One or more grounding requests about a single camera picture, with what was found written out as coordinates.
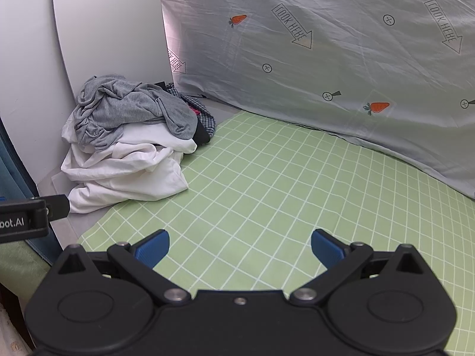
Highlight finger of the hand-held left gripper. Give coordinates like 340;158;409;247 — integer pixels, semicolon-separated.
46;194;71;221

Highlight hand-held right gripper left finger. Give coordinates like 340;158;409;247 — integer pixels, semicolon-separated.
56;229;191;306

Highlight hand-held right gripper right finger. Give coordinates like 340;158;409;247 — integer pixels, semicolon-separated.
290;229;427;306

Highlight grey pants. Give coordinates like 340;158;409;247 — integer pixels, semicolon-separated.
72;75;199;151

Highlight white garment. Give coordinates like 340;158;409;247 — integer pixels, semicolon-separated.
60;113;197;214

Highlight green checked bed sheet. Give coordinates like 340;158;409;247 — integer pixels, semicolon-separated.
0;109;475;356

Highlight black garment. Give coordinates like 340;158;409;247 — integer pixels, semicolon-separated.
193;122;210;146

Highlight plaid shirt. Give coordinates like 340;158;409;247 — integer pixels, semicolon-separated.
165;83;216;145

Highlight grey carrot-printed quilt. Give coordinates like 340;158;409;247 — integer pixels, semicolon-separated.
158;0;475;199

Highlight white board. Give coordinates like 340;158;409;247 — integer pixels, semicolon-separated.
52;0;175;99

